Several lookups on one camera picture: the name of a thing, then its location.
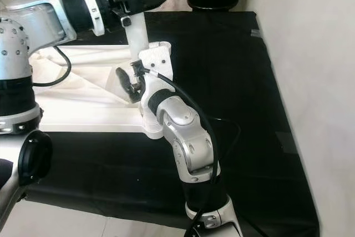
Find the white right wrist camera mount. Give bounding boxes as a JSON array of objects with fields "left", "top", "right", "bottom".
[{"left": 139, "top": 42, "right": 173, "bottom": 99}]

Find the white plastic table top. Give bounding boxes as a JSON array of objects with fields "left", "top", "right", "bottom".
[{"left": 28, "top": 46, "right": 173, "bottom": 139}]

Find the white plastic table leg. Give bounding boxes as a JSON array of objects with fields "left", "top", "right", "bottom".
[{"left": 114, "top": 0, "right": 170, "bottom": 138}]

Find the black tablecloth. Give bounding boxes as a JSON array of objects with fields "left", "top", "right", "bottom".
[{"left": 28, "top": 11, "right": 321, "bottom": 237}]

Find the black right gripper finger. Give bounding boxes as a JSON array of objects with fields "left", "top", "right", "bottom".
[{"left": 115, "top": 68, "right": 140, "bottom": 103}]

